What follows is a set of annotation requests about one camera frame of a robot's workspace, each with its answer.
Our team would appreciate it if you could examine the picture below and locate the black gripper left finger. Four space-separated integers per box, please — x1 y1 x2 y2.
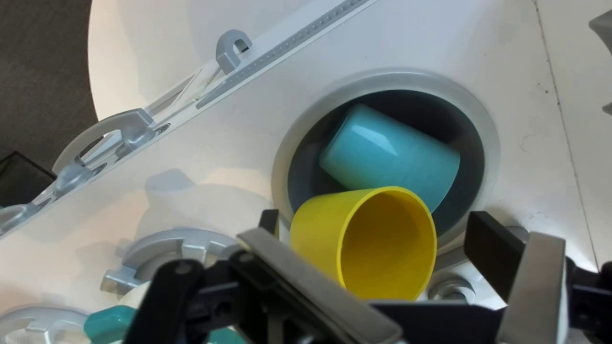
234 225 405 344

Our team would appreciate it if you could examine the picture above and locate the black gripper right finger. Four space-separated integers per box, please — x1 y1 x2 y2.
462 210 569 344

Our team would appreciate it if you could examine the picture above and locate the large yellow plastic cup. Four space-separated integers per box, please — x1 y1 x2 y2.
288 185 439 304

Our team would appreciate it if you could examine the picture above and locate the white toy kitchen cabinet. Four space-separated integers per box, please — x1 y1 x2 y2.
0 0 612 344

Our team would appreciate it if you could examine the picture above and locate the teal plastic cup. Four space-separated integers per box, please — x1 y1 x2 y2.
317 103 462 216

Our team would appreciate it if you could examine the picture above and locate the white pot with green stripe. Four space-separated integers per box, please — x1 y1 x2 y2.
81 279 248 344

